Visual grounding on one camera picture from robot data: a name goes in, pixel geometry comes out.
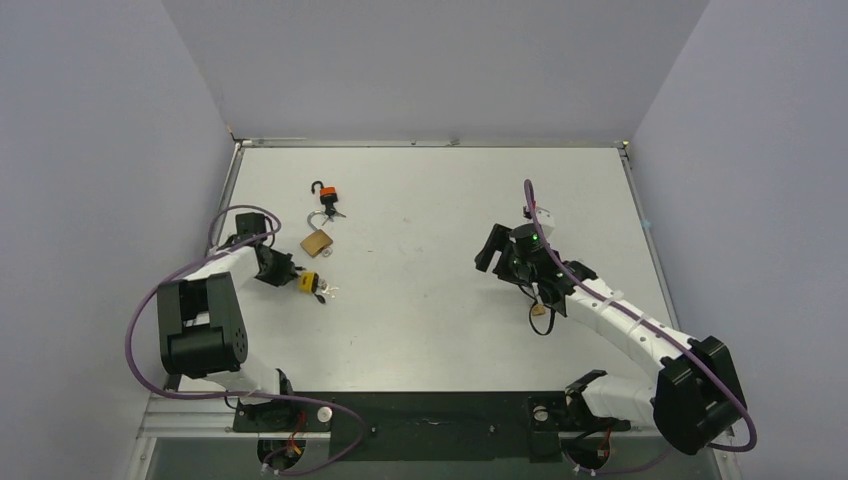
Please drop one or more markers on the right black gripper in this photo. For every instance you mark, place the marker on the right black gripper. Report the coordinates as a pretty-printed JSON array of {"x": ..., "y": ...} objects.
[{"x": 501, "y": 251}]

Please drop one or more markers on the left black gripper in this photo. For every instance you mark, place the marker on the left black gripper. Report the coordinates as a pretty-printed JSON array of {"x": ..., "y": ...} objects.
[{"x": 283, "y": 275}]

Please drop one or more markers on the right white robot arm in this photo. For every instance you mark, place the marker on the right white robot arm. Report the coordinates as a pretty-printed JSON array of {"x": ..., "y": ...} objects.
[{"x": 693, "y": 395}]

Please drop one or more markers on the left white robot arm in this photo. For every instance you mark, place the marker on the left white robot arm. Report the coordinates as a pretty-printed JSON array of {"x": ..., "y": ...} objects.
[{"x": 202, "y": 332}]

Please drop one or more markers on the orange padlock with key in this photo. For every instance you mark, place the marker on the orange padlock with key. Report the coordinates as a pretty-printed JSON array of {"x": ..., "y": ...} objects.
[{"x": 328, "y": 198}]

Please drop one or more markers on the yellow padlock with keys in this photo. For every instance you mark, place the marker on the yellow padlock with keys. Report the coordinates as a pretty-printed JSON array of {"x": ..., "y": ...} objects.
[{"x": 316, "y": 286}]

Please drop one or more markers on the large brass padlock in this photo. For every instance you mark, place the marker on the large brass padlock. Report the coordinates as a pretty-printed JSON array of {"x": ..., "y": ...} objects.
[{"x": 318, "y": 242}]

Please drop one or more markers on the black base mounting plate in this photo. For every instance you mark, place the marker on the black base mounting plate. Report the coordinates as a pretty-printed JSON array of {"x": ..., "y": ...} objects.
[{"x": 427, "y": 426}]

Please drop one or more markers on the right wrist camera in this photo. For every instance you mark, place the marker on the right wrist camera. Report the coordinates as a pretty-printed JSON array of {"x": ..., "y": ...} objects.
[{"x": 541, "y": 218}]

